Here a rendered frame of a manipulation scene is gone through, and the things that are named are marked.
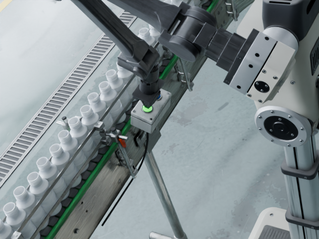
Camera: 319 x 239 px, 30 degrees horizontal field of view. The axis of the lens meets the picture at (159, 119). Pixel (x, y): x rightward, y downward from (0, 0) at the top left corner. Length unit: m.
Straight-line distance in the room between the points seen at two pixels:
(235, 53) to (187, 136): 2.10
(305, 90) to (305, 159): 0.35
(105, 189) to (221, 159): 1.28
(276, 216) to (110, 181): 0.86
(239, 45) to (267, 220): 1.41
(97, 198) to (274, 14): 0.94
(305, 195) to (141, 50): 0.71
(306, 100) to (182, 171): 1.73
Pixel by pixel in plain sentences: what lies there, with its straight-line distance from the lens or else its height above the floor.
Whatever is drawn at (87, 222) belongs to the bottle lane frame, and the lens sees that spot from 2.00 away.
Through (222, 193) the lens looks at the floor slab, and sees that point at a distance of 3.06.
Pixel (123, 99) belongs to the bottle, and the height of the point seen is 1.06.
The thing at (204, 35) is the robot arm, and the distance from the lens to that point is 1.32.
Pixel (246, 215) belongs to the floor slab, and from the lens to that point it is 2.96.
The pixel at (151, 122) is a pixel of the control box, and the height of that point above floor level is 1.09.
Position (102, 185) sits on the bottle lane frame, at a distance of 2.02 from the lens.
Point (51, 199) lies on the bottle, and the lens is 1.86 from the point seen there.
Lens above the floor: 2.38
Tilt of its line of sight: 42 degrees down
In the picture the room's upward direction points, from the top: 20 degrees counter-clockwise
